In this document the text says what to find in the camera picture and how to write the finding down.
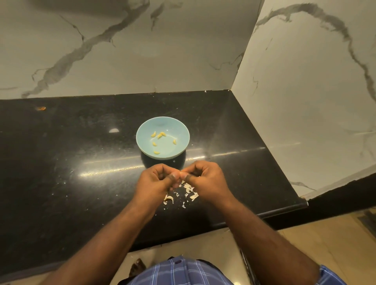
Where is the light blue bowl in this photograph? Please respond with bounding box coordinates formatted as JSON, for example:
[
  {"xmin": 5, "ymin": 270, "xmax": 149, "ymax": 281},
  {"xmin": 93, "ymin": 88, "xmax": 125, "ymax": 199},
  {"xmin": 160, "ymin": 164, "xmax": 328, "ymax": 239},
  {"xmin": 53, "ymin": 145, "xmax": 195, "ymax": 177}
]
[{"xmin": 136, "ymin": 116, "xmax": 190, "ymax": 161}]

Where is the person's left foot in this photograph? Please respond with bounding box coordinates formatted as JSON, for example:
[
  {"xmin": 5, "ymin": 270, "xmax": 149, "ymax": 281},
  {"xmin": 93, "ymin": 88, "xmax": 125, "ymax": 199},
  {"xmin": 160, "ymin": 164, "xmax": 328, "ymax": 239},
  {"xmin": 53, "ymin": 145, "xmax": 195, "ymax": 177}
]
[{"xmin": 129, "ymin": 258, "xmax": 146, "ymax": 278}]

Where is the pile of garlic skins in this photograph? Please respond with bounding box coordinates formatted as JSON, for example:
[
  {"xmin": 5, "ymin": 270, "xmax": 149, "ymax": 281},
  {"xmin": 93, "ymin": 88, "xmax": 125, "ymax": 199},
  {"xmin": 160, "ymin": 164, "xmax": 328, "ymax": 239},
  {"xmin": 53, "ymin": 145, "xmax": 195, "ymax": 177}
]
[{"xmin": 163, "ymin": 181, "xmax": 201, "ymax": 210}]

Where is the person's left hand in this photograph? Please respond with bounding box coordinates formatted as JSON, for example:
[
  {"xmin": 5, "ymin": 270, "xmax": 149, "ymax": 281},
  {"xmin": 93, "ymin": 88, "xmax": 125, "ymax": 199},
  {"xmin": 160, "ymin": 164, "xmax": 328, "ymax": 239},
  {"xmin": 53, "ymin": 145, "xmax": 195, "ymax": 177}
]
[{"xmin": 133, "ymin": 163, "xmax": 183, "ymax": 216}]

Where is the person's left forearm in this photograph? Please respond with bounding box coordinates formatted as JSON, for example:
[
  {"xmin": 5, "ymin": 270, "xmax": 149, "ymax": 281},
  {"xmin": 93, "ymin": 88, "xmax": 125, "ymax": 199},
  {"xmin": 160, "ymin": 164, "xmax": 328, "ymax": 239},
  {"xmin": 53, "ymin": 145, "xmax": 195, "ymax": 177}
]
[{"xmin": 41, "ymin": 202, "xmax": 152, "ymax": 285}]

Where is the person's right hand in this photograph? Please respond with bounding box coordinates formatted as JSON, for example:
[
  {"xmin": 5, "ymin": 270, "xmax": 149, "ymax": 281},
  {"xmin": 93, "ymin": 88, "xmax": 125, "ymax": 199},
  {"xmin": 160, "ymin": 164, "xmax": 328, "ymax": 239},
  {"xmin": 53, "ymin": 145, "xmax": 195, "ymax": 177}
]
[{"xmin": 181, "ymin": 160, "xmax": 233, "ymax": 208}]

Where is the person's right forearm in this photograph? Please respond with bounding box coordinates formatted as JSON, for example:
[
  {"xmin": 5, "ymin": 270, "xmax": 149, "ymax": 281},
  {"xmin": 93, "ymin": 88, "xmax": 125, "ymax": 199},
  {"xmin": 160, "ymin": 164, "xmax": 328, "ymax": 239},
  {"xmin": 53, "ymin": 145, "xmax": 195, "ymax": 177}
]
[{"xmin": 215, "ymin": 195, "xmax": 321, "ymax": 285}]

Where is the blue plaid shirt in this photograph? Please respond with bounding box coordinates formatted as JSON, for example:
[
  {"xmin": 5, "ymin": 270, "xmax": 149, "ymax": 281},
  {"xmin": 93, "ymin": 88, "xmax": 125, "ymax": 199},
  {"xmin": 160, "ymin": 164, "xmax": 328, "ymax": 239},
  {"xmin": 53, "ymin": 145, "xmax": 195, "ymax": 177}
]
[{"xmin": 126, "ymin": 256, "xmax": 347, "ymax": 285}]

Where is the black cabinet trim strip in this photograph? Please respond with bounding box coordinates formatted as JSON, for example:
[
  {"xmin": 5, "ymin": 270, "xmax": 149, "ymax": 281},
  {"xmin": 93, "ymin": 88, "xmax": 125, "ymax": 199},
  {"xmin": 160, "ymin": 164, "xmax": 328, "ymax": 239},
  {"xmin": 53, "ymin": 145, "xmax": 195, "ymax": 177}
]
[{"xmin": 240, "ymin": 249, "xmax": 259, "ymax": 285}]

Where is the cluster of peeled garlic cloves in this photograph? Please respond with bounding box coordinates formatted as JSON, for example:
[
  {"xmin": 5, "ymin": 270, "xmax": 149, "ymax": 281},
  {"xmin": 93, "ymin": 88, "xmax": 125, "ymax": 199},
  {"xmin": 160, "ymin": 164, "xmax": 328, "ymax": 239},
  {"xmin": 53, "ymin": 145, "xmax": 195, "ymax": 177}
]
[{"xmin": 150, "ymin": 130, "xmax": 179, "ymax": 156}]

